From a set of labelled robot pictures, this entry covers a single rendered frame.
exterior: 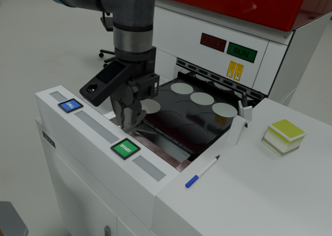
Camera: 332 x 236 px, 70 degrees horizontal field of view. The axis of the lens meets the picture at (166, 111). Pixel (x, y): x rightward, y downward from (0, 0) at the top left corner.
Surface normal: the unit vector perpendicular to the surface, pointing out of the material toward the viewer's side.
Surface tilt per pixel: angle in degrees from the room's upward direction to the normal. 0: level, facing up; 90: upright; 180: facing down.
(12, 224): 0
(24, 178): 0
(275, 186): 0
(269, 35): 90
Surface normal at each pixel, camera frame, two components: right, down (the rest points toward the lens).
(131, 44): 0.05, 0.57
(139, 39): 0.35, 0.57
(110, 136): 0.11, -0.81
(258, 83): -0.66, 0.37
